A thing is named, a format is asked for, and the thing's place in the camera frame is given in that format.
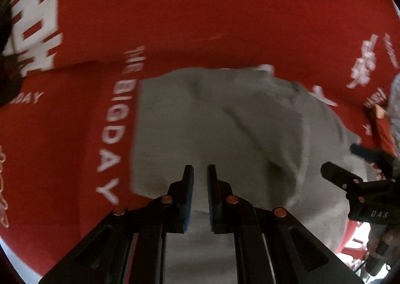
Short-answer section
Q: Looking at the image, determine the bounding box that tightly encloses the grey small garment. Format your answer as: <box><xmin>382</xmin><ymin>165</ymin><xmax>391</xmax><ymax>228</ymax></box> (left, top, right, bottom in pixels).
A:
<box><xmin>131</xmin><ymin>68</ymin><xmax>370</xmax><ymax>283</ymax></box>

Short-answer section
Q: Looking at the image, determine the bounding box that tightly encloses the red printed bed cover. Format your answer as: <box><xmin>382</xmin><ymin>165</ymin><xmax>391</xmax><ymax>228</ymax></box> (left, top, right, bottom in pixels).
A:
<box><xmin>1</xmin><ymin>0</ymin><xmax>399</xmax><ymax>275</ymax></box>

